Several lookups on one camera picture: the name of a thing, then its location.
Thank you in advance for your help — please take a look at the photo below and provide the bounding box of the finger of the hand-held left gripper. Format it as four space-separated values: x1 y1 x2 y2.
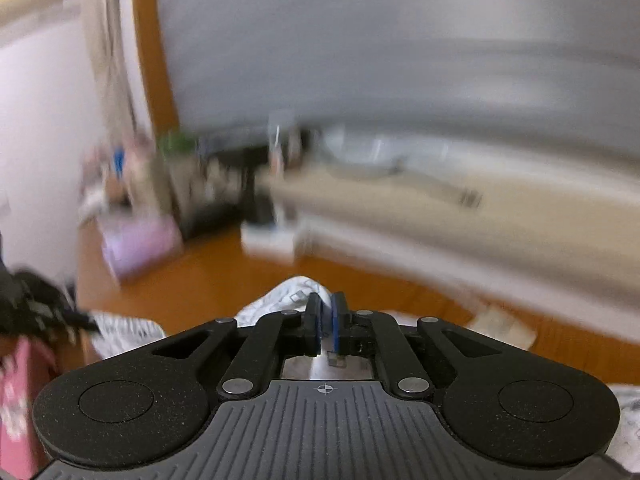
20 272 101 343

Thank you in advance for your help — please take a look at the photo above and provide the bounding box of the wooden window frame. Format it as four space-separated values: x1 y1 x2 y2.
131 0 181 136

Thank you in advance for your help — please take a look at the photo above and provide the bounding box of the beige cable grommet plate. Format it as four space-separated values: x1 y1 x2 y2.
470 305 537 352

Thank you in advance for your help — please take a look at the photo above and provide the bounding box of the green object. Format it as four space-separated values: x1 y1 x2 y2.
157 130 197 157

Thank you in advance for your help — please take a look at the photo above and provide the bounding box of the pink patterned pack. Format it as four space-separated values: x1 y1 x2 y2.
0 337 60 480

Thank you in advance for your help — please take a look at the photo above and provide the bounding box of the white power strip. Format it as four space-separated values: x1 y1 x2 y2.
240 222 302 262

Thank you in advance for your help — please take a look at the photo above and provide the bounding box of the long black box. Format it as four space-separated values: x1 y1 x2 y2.
200 132 271 161

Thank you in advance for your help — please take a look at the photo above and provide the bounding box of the beige window sill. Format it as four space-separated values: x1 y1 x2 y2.
265 160 640 311

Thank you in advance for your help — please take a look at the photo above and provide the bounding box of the grey window blind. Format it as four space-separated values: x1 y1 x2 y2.
152 0 640 176

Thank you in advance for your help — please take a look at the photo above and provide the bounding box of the purple box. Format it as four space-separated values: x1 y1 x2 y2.
100 217 182 286

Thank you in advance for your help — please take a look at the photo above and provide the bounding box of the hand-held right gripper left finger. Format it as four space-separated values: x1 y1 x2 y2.
150 292 328 401

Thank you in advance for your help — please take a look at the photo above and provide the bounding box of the beige curtain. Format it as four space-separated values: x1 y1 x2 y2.
80 0 138 136

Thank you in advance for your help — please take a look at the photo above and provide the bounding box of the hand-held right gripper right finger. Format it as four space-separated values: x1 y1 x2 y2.
327 292 501 401

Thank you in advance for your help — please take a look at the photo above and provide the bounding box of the white patterned garment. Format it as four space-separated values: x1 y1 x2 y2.
87 275 640 478

